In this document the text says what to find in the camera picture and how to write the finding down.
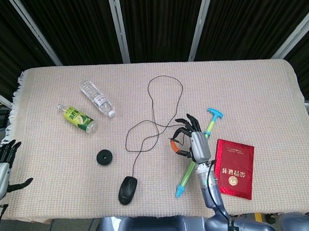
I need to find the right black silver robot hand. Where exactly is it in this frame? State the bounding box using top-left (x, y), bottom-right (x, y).
top-left (167, 112), bottom-right (212, 165)

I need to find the black curtain panel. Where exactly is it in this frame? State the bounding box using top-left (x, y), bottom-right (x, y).
top-left (119, 0), bottom-right (209, 64)
top-left (192, 0), bottom-right (309, 62)
top-left (0, 0), bottom-right (58, 96)
top-left (20, 0), bottom-right (124, 69)

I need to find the green blue toy water pump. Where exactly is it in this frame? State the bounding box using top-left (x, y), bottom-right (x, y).
top-left (170, 107), bottom-right (229, 198)

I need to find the black mouse cable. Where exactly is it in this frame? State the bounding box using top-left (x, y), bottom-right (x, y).
top-left (122, 74), bottom-right (188, 177)

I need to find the black computer mouse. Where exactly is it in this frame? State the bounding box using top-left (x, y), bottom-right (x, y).
top-left (117, 175), bottom-right (139, 206)

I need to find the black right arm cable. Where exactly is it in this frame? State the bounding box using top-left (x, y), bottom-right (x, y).
top-left (205, 159), bottom-right (230, 219)

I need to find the clear plastic water bottle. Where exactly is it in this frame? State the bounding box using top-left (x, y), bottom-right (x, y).
top-left (80, 78), bottom-right (117, 119)

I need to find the black round disc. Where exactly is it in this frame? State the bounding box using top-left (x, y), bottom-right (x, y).
top-left (96, 148), bottom-right (114, 166)

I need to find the green label drink bottle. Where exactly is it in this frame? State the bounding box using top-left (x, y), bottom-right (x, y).
top-left (56, 101), bottom-right (98, 136)

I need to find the beige woven tablecloth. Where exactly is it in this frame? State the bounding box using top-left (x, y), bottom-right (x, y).
top-left (2, 53), bottom-right (309, 229)

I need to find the red certificate booklet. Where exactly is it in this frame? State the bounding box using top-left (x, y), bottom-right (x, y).
top-left (212, 137), bottom-right (258, 202)

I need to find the blue grey robot torso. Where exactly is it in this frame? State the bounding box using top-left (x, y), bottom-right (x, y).
top-left (97, 212), bottom-right (208, 231)

